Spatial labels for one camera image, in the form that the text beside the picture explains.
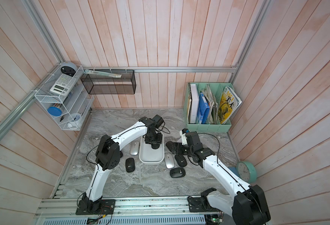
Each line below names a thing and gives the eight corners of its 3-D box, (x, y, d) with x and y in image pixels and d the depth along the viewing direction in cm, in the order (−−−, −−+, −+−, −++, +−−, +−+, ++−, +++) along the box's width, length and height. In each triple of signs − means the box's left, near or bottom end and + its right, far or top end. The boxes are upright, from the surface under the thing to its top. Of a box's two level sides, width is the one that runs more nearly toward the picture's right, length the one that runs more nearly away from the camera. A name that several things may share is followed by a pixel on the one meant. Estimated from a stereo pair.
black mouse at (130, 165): (124, 172, 87) (124, 170, 85) (127, 159, 93) (126, 157, 91) (134, 172, 87) (133, 170, 85) (136, 159, 93) (135, 157, 91)
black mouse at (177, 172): (170, 177, 85) (170, 176, 83) (169, 168, 89) (169, 167, 87) (185, 177, 85) (185, 176, 83) (184, 168, 89) (184, 167, 87)
